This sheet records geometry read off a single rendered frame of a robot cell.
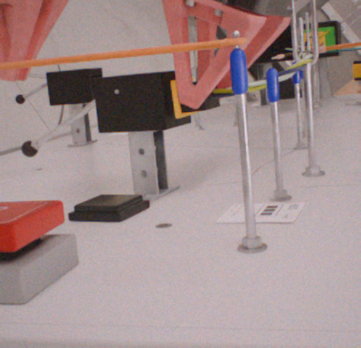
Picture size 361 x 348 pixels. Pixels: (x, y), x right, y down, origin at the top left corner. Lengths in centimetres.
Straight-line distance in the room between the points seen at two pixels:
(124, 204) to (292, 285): 17
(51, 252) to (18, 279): 3
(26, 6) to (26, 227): 24
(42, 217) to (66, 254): 3
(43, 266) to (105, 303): 4
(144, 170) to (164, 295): 21
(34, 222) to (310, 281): 12
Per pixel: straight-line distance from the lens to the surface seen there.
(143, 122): 46
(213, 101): 46
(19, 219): 30
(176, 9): 43
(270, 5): 42
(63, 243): 32
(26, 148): 54
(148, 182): 48
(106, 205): 42
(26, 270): 29
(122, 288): 29
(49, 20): 53
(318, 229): 36
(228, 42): 31
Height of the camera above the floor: 129
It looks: 19 degrees down
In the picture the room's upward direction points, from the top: 50 degrees clockwise
